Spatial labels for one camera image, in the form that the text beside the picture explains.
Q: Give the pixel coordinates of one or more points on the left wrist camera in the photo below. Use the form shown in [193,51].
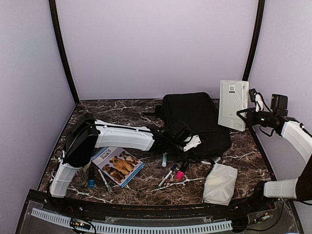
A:
[192,143]

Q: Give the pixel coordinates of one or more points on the black front rail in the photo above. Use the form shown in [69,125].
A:
[96,210]

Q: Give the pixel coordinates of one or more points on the right black frame post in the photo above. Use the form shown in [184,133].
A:
[254,41]

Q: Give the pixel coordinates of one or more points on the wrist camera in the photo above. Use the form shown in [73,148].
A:
[192,143]
[256,98]

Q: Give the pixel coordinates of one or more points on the black frame post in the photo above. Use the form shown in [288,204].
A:
[61,50]
[254,41]

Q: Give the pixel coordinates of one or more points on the white pen blue cap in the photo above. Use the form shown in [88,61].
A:
[167,176]

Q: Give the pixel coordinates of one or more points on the black student bag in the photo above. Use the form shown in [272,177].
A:
[198,112]

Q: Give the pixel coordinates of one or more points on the dog picture book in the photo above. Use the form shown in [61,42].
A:
[118,164]

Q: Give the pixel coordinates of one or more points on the black marker blue cap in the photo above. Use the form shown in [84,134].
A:
[91,177]

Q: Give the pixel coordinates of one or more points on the grey Great Gatsby book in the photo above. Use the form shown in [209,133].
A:
[233,98]

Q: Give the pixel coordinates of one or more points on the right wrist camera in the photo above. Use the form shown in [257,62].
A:
[256,98]

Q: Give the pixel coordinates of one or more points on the cream patterned mug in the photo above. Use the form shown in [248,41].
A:
[81,177]

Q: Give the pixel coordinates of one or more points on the white thin pen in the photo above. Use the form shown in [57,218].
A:
[109,189]

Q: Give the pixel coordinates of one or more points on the left black frame post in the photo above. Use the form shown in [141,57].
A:
[61,50]

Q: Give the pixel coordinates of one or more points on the white glue stick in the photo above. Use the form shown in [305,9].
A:
[164,160]

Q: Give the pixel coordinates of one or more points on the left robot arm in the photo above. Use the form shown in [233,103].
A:
[89,133]

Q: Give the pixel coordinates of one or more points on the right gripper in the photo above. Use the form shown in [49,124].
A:
[251,122]

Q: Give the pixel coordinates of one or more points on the white cloth pouch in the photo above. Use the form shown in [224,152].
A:
[219,185]

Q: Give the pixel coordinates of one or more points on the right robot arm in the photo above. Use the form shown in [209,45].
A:
[294,131]

